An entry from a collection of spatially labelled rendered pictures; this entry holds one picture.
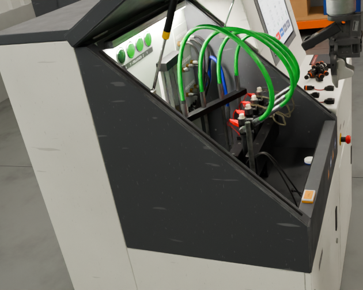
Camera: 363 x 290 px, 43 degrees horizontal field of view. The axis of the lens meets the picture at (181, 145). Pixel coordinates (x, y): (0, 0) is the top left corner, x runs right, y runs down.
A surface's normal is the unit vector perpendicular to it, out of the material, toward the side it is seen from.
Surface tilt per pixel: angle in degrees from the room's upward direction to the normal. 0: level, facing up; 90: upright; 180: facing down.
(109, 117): 90
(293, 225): 90
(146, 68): 90
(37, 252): 0
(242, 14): 90
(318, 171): 0
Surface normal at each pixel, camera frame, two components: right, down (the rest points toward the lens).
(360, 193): -0.16, -0.89
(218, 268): -0.37, 0.46
